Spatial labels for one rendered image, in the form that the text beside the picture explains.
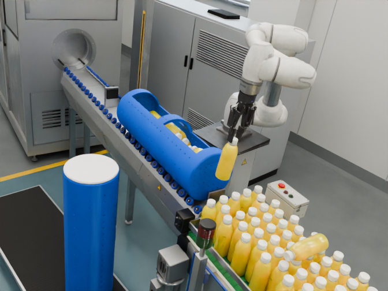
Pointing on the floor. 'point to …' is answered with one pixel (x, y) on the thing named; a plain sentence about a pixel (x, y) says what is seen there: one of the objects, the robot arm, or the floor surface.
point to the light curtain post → (145, 43)
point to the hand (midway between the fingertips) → (235, 134)
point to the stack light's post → (198, 272)
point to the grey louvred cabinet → (206, 71)
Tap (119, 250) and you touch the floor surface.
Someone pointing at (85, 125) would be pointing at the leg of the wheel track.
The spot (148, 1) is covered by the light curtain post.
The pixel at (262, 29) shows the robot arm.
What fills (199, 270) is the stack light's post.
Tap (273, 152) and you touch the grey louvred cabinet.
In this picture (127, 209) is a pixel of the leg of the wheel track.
